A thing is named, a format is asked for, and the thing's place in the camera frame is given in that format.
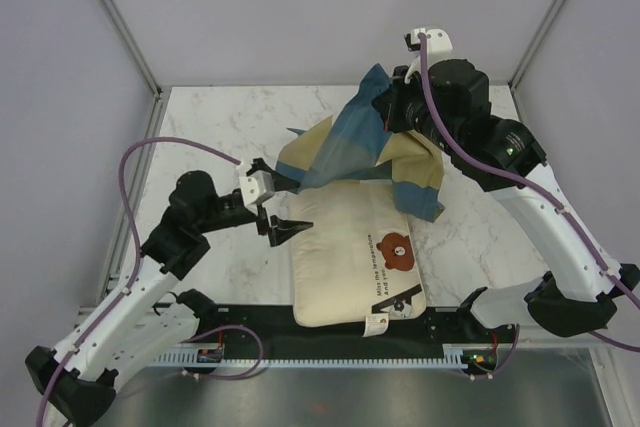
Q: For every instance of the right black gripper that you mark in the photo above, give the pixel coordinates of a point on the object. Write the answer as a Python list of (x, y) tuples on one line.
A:
[(389, 102)]

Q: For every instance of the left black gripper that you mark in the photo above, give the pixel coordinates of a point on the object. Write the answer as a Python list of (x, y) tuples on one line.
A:
[(280, 229)]

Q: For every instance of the blue beige checked pillowcase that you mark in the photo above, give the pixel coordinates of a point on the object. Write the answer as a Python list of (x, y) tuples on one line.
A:
[(354, 145)]

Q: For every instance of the cream bear print pillow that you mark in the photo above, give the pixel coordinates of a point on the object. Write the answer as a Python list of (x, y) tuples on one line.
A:
[(356, 262)]

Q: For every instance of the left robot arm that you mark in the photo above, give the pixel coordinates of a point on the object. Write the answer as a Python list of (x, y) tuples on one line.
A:
[(81, 376)]

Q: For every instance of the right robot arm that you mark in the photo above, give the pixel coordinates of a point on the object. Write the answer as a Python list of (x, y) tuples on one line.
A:
[(450, 106)]

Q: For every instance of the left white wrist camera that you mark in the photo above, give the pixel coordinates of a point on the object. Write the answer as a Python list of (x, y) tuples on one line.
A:
[(255, 188)]

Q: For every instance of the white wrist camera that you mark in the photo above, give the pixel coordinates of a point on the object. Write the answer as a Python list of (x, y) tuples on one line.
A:
[(439, 45), (255, 188)]

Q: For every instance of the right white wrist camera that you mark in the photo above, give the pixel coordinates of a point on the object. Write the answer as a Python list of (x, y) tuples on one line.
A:
[(439, 45)]

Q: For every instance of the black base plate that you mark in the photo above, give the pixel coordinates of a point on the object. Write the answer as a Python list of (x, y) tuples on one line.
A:
[(423, 336)]

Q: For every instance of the right aluminium frame post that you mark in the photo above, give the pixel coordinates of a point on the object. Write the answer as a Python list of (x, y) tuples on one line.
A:
[(550, 17)]

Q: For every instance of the aluminium frame post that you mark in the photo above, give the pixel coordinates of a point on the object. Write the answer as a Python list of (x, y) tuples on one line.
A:
[(550, 17), (127, 39)]

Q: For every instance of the white slotted cable duct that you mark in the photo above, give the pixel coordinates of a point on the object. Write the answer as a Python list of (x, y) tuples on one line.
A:
[(191, 357)]

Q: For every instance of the left aluminium frame post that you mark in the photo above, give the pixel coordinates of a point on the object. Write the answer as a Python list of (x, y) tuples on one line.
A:
[(127, 39)]

